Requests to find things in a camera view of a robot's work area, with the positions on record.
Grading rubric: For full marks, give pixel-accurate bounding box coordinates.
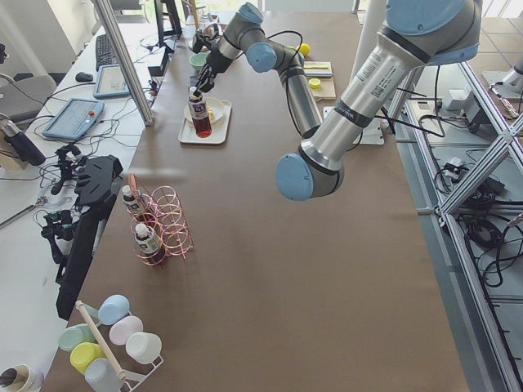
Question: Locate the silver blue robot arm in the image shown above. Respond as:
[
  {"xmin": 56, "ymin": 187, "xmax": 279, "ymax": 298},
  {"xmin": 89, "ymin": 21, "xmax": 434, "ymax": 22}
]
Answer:
[{"xmin": 193, "ymin": 1, "xmax": 482, "ymax": 201}]

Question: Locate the copper wire bottle rack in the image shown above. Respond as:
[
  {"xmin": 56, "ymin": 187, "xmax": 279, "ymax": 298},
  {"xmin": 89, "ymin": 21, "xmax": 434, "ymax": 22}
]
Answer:
[{"xmin": 126, "ymin": 173, "xmax": 194, "ymax": 266}]

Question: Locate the aluminium frame post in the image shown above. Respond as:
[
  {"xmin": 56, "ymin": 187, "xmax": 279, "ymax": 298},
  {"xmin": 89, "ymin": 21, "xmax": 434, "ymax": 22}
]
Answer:
[{"xmin": 92, "ymin": 0, "xmax": 154, "ymax": 127}]

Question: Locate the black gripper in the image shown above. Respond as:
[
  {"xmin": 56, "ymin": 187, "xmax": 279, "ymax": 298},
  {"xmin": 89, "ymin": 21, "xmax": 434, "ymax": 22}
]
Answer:
[{"xmin": 193, "ymin": 64, "xmax": 215, "ymax": 96}]

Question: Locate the white plate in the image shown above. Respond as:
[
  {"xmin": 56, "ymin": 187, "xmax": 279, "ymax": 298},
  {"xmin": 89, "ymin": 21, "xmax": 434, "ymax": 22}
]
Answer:
[{"xmin": 205, "ymin": 97, "xmax": 225, "ymax": 124}]

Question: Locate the white cup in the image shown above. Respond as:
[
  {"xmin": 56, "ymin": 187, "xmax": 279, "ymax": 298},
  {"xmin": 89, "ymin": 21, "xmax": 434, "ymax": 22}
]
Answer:
[{"xmin": 125, "ymin": 332, "xmax": 162, "ymax": 364}]

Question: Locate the black water bottle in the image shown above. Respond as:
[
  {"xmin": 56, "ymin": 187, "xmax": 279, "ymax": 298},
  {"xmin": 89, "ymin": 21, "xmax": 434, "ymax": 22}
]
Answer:
[{"xmin": 1, "ymin": 118, "xmax": 46, "ymax": 167}]

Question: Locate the half lemon slice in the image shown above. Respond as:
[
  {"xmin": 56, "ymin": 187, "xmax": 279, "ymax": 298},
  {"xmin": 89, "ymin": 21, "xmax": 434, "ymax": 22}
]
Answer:
[{"xmin": 308, "ymin": 78, "xmax": 321, "ymax": 89}]

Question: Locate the wooden cutting board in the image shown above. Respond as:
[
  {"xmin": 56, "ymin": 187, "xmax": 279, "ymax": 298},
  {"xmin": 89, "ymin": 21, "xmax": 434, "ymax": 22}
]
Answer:
[{"xmin": 303, "ymin": 61, "xmax": 337, "ymax": 100}]

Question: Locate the black computer mouse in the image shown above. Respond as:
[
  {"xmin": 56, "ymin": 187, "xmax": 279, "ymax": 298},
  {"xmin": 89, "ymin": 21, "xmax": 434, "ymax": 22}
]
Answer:
[{"xmin": 75, "ymin": 72, "xmax": 93, "ymax": 82}]

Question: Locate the white cup rack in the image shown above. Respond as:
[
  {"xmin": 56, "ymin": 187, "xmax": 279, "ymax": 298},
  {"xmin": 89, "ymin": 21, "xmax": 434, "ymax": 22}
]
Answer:
[{"xmin": 75, "ymin": 294, "xmax": 164, "ymax": 391}]

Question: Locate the tea bottle white cap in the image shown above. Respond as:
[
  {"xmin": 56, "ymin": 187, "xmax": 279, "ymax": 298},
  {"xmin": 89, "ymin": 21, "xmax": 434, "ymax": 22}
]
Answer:
[{"xmin": 188, "ymin": 87, "xmax": 212, "ymax": 138}]

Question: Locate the mint green cup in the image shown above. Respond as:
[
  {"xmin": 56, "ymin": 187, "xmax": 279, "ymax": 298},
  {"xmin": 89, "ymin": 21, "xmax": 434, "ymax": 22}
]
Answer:
[{"xmin": 58, "ymin": 323, "xmax": 96, "ymax": 352}]

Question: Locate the mint green bowl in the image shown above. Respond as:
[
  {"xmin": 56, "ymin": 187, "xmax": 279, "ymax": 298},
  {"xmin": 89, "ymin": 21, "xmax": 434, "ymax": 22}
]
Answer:
[{"xmin": 190, "ymin": 52, "xmax": 208, "ymax": 72}]

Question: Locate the white serving tray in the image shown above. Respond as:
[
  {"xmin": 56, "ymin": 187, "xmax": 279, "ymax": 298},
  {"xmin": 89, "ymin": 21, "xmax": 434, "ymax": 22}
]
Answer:
[{"xmin": 177, "ymin": 97, "xmax": 233, "ymax": 145}]

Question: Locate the grey blue cup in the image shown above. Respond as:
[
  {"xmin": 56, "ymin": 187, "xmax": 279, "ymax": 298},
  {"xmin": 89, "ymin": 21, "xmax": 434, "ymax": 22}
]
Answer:
[{"xmin": 84, "ymin": 358, "xmax": 123, "ymax": 392}]

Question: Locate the black foam case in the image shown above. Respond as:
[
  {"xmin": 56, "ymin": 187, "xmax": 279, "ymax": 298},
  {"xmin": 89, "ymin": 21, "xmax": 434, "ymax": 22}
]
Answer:
[{"xmin": 56, "ymin": 154, "xmax": 123, "ymax": 321}]

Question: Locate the yellow cup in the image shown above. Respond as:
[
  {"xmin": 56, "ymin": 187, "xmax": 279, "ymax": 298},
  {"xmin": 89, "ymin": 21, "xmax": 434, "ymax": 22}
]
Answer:
[{"xmin": 69, "ymin": 342, "xmax": 105, "ymax": 375}]

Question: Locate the steel muddler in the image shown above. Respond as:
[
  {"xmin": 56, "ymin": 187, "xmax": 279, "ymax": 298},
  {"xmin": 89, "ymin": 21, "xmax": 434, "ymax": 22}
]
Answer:
[{"xmin": 304, "ymin": 69, "xmax": 333, "ymax": 78}]

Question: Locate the pink cup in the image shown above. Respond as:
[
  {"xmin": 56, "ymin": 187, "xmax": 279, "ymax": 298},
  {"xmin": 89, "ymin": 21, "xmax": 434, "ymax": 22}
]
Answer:
[{"xmin": 109, "ymin": 315, "xmax": 143, "ymax": 345}]

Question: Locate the yellow lemon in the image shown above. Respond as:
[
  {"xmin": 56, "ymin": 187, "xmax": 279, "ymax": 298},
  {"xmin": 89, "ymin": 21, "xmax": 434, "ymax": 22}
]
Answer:
[{"xmin": 297, "ymin": 42, "xmax": 311, "ymax": 57}]

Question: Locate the blue teach pendant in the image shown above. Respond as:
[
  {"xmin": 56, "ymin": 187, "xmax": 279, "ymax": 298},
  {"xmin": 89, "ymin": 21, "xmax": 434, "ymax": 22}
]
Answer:
[
  {"xmin": 42, "ymin": 99, "xmax": 105, "ymax": 140},
  {"xmin": 93, "ymin": 65, "xmax": 130, "ymax": 100}
]

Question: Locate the black keyboard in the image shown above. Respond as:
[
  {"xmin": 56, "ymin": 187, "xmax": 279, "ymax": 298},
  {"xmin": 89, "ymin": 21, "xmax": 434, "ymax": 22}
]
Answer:
[{"xmin": 95, "ymin": 34, "xmax": 118, "ymax": 71}]

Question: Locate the light blue cup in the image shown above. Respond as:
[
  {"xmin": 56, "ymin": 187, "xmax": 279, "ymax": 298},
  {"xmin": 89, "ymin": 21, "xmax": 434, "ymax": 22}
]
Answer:
[{"xmin": 98, "ymin": 294, "xmax": 130, "ymax": 325}]

